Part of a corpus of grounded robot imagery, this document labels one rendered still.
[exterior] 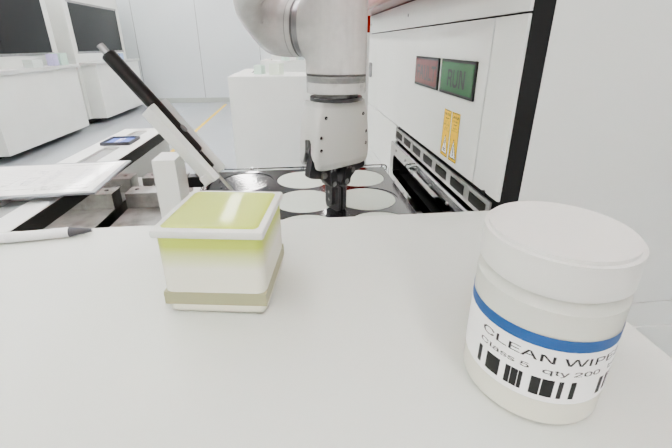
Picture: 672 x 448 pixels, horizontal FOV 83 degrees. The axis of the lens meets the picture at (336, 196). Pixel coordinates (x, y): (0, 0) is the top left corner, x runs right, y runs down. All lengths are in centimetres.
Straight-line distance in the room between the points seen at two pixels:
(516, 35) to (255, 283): 35
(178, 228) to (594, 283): 23
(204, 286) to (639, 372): 27
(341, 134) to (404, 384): 38
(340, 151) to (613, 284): 42
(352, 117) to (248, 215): 32
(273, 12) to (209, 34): 811
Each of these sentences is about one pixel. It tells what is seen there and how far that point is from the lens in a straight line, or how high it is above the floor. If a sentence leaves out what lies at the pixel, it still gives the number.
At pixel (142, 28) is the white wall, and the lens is 899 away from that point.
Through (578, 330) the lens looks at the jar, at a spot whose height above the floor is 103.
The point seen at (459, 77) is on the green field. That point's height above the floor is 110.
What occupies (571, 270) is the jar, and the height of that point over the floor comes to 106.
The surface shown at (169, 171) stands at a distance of 37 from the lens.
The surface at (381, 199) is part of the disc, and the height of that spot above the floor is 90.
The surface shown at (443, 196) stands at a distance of 58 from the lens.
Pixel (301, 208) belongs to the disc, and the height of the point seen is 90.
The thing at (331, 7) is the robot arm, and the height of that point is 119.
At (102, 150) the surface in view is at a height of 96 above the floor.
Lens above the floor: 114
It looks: 22 degrees down
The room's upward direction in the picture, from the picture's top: straight up
